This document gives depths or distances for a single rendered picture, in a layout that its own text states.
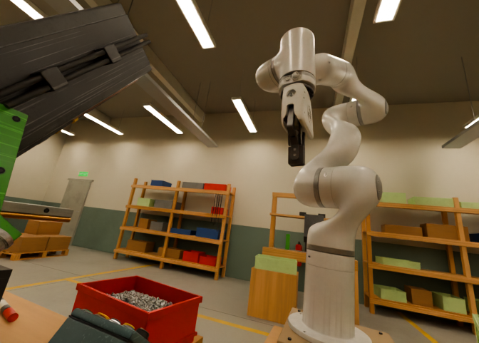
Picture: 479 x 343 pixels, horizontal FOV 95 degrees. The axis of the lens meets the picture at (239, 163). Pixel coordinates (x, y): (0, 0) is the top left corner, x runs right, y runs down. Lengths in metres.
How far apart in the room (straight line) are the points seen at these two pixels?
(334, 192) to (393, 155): 5.70
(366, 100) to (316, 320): 0.69
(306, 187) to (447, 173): 5.96
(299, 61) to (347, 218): 0.39
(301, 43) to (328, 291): 0.58
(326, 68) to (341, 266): 0.52
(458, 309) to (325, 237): 5.14
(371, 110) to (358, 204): 0.42
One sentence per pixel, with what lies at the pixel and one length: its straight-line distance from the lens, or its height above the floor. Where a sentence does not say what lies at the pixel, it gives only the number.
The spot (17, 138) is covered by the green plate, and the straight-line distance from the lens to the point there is 0.50.
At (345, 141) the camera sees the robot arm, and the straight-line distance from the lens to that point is 0.78.
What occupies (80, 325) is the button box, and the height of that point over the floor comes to 0.94.
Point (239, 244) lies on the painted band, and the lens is 5.92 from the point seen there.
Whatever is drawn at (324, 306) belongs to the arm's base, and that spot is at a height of 0.99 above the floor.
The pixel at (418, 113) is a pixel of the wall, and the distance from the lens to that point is 6.95.
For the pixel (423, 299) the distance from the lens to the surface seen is 5.54.
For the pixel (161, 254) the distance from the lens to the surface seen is 6.28.
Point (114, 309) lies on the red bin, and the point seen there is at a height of 0.90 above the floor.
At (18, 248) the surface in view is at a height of 0.23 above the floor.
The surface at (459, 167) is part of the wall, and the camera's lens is 6.68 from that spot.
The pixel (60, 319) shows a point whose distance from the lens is 0.70.
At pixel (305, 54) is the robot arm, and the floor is 1.53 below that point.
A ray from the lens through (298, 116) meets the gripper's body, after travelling 0.46.
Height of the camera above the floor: 1.13
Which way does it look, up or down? 17 degrees up
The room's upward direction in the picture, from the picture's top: 7 degrees clockwise
